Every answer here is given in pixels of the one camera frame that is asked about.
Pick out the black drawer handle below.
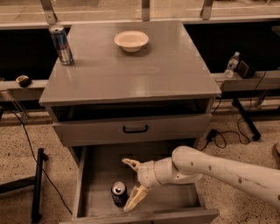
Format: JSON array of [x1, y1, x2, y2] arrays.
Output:
[[122, 125, 149, 134]]

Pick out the grey drawer cabinet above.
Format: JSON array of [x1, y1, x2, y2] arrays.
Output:
[[39, 21, 221, 158]]

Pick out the black cable left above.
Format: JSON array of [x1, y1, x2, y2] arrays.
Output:
[[2, 108, 74, 216]]

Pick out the small black box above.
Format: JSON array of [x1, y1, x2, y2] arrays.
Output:
[[237, 60, 256, 79]]

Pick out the white paper bowl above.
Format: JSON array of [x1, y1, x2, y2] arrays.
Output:
[[114, 31, 149, 53]]

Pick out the blue silver energy drink can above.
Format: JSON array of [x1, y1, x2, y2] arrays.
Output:
[[49, 25, 74, 65]]

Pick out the black floor stand left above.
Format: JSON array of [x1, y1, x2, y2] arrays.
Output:
[[0, 148, 47, 224]]

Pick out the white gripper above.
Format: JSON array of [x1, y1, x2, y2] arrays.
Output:
[[122, 157, 178, 212]]

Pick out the open grey bottom drawer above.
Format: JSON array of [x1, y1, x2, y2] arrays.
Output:
[[62, 141, 220, 224]]

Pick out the clear plastic water bottle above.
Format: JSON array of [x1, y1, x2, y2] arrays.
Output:
[[224, 52, 240, 78]]

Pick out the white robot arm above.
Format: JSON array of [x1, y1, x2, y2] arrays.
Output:
[[122, 146, 280, 212]]

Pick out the black tape measure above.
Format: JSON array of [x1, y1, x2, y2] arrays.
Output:
[[16, 75, 32, 88]]

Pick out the dark pepsi can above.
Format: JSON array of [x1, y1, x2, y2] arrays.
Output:
[[111, 181, 128, 207]]

